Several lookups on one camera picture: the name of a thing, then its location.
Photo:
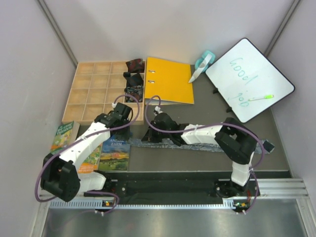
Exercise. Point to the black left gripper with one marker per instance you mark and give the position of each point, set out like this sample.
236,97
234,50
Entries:
125,136

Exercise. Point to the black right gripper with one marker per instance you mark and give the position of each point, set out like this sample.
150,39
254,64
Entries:
150,137

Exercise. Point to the grey blue patterned tie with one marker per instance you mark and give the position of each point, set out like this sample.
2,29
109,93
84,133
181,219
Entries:
167,143

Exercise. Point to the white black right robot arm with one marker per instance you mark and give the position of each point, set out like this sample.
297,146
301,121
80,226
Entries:
238,145

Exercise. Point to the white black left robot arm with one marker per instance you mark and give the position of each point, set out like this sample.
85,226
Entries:
60,176

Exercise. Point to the floral rolled tie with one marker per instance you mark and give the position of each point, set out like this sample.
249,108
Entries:
136,92

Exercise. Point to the blue Animal Farm book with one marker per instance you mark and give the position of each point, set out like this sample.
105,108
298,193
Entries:
114,155

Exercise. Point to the wooden compartment tray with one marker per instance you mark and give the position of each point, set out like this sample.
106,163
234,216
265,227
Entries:
96,85

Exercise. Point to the dark blue striped rolled tie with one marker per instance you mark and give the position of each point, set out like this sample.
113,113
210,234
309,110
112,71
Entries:
133,80

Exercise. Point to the dark red rolled tie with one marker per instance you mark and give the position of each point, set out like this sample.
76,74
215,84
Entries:
136,65

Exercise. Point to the orange book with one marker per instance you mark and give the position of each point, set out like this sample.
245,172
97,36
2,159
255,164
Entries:
91,162

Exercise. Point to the green children's book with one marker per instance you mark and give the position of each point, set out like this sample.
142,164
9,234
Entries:
65,135

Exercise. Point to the teal white cat-ear headphones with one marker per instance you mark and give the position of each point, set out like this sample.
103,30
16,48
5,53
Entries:
202,64

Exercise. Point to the green whiteboard marker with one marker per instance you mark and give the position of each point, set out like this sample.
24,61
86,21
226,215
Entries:
261,98

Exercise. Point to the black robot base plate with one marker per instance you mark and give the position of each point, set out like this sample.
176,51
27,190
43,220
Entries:
126,184

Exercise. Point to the yellow ring binder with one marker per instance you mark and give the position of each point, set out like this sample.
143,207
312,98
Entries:
169,80

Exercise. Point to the white whiteboard black frame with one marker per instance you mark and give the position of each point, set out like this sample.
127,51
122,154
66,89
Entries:
243,72

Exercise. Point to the aluminium frame rail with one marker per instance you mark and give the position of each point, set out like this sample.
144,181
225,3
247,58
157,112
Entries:
104,200

